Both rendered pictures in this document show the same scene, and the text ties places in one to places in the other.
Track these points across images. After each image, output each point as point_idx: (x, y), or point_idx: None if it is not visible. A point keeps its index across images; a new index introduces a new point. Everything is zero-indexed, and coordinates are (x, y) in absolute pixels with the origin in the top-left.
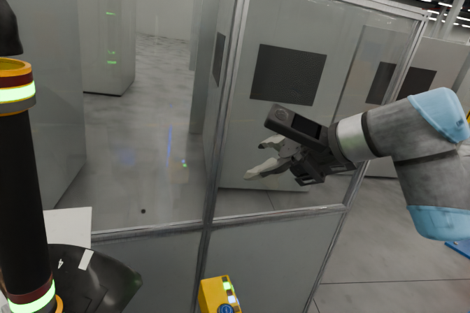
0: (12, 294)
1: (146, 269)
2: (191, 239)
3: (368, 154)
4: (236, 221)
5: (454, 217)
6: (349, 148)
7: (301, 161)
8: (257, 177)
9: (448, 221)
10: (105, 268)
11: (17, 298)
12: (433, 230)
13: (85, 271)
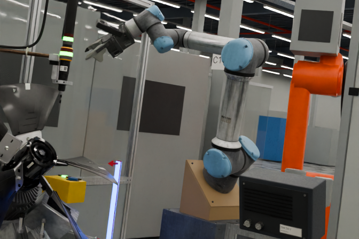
0: (70, 33)
1: None
2: None
3: (138, 30)
4: None
5: (164, 38)
6: (131, 29)
7: (112, 41)
8: (94, 54)
9: (163, 40)
10: (39, 87)
11: (70, 34)
12: (161, 44)
13: (30, 89)
